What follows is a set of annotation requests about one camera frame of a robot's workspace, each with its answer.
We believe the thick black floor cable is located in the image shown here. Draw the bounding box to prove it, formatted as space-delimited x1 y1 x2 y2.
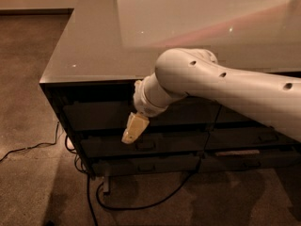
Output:
64 135 196 226

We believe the drawer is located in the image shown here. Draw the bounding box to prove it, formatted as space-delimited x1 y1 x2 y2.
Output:
206 127 297 150
199 147 301 172
81 131 208 157
63 98 219 131
92 154 199 176
216 106 249 123

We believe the grey cabinet with glossy top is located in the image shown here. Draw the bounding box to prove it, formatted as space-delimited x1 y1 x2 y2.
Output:
40 0 300 175

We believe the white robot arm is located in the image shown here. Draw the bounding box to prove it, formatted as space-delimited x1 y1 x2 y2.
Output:
122 48 301 144

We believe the thin black floor cable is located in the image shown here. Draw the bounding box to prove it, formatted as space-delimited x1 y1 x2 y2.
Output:
0 121 61 162

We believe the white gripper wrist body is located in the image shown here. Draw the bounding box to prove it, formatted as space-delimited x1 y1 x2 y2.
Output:
133 73 186 117

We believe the cabinet metal leg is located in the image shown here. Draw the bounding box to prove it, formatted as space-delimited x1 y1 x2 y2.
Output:
103 176 110 195

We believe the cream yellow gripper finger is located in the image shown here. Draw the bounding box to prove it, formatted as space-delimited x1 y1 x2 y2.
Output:
121 112 150 144

